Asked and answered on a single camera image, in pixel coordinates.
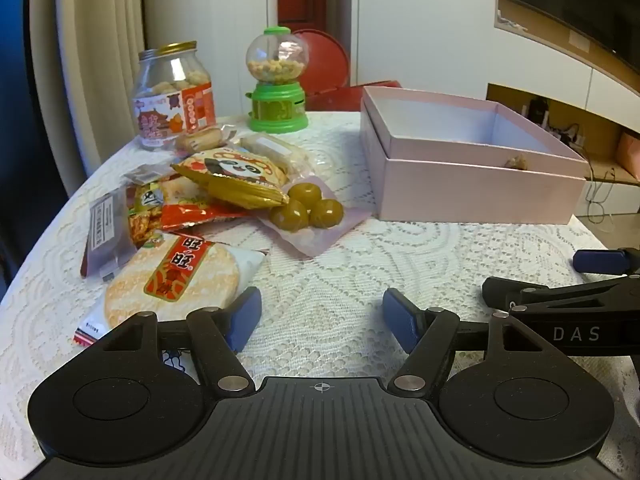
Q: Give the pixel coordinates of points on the brown pastry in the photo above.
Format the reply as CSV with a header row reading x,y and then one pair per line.
x,y
200,141

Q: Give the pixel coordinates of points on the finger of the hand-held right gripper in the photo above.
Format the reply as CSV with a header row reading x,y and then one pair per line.
x,y
600,261
515,294

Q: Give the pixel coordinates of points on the small clear snack packet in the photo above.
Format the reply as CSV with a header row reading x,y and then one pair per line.
x,y
145,175

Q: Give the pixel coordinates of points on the white television cabinet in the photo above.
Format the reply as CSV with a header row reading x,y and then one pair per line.
x,y
550,70

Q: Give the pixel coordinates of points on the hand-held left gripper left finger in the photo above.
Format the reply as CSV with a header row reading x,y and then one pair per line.
x,y
245,315

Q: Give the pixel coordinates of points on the pink cardboard box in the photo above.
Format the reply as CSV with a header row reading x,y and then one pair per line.
x,y
475,192

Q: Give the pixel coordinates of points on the green gumball machine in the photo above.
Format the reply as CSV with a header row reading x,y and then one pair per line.
x,y
277,105

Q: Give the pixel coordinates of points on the beige curtain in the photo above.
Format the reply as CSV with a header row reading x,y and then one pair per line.
x,y
90,60

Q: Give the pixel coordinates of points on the small rice cracker packet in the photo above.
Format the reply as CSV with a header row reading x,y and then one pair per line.
x,y
200,216

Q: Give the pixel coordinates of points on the green plum candy packet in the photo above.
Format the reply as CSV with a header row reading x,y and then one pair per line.
x,y
300,215

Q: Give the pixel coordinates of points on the clear wrapped white cake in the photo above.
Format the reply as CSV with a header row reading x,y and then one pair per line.
x,y
270,147

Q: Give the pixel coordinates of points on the gold panda snack packet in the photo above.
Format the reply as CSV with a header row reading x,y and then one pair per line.
x,y
235,175

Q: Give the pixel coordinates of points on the red spicy snack packet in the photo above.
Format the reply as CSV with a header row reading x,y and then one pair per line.
x,y
142,220

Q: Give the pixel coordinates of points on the red round tin lid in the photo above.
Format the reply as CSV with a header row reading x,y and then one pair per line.
x,y
325,65

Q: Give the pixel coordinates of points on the clear snack jar gold lid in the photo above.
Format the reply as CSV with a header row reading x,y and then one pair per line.
x,y
170,85

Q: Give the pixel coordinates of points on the black television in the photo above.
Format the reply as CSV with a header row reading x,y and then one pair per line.
x,y
575,5

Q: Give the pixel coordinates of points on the large round rice cracker packet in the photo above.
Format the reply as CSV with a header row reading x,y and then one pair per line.
x,y
170,285

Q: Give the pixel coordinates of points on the dark grey snack packet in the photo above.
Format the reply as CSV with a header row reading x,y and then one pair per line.
x,y
105,235

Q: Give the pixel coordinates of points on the small brown snack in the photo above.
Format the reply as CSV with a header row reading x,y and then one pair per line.
x,y
516,162

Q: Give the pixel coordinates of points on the pink paper bag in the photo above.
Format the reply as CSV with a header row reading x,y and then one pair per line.
x,y
630,157

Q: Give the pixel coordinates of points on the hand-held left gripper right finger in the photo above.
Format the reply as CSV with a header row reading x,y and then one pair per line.
x,y
400,315

